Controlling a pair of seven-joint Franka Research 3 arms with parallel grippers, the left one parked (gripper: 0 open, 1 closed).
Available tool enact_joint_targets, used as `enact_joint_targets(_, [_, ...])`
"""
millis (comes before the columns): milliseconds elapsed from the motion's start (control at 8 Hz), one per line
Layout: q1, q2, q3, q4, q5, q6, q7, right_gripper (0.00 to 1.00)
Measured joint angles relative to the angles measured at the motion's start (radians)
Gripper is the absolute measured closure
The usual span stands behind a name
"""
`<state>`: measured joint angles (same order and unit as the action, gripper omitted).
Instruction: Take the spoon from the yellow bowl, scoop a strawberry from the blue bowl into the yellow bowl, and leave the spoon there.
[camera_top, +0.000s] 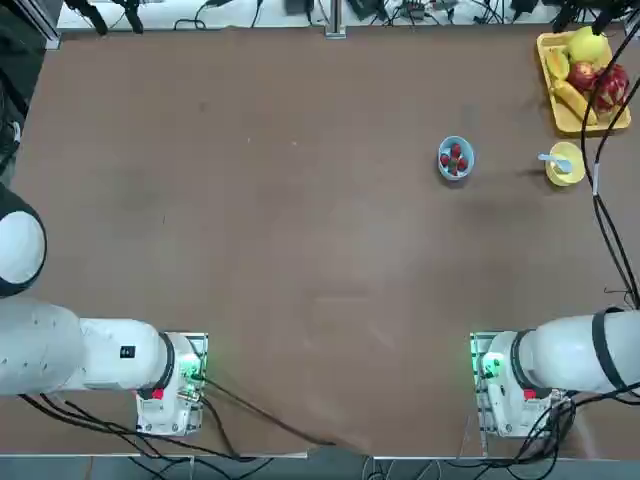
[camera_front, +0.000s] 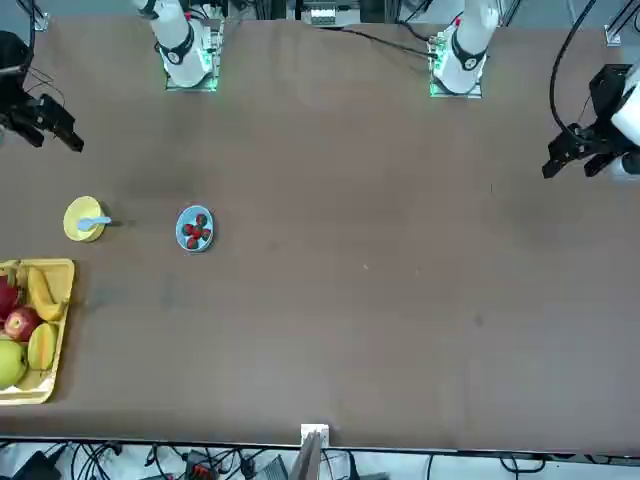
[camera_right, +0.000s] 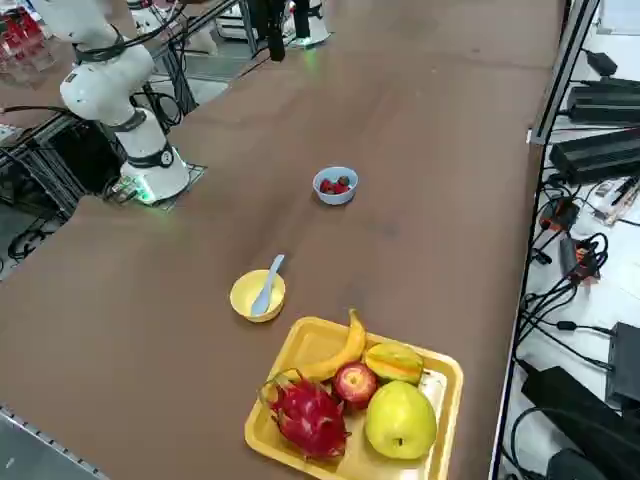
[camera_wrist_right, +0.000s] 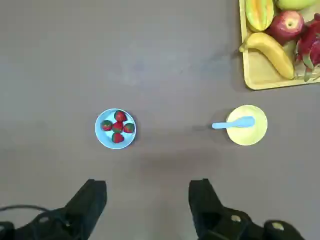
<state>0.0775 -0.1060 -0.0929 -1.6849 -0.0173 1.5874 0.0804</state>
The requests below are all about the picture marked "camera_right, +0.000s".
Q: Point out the light blue plastic spoon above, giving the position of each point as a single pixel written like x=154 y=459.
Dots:
x=261 y=300

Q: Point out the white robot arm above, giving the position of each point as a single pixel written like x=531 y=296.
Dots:
x=110 y=90
x=318 y=30

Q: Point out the light blue bowl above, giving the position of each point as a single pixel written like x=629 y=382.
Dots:
x=335 y=199

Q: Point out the yellow bowl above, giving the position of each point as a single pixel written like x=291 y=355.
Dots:
x=245 y=300

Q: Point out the white box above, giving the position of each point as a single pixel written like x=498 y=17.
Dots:
x=232 y=27

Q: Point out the clear acrylic display shelf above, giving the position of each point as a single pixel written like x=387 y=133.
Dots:
x=30 y=55

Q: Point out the small black adapter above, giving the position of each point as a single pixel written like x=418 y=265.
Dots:
x=600 y=62

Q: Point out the yellow plastic tray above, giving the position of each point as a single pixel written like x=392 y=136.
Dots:
x=310 y=345

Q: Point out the yellow banana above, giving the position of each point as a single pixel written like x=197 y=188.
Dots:
x=345 y=350

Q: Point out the orange black device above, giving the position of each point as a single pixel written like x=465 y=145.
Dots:
x=580 y=260
x=560 y=215

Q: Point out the yellow star fruit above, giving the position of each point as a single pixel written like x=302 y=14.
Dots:
x=392 y=362

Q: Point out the red apple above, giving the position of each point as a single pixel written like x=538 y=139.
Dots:
x=355 y=385

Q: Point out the red dragon fruit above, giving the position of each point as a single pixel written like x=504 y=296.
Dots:
x=307 y=415

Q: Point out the yellow green pear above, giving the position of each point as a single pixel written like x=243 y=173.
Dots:
x=400 y=420

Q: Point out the black box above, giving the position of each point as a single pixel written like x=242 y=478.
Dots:
x=625 y=365

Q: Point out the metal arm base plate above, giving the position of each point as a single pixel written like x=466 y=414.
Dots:
x=196 y=172

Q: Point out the aluminium frame post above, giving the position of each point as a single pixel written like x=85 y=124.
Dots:
x=565 y=70

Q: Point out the aluminium rail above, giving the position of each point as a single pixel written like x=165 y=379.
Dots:
x=30 y=430

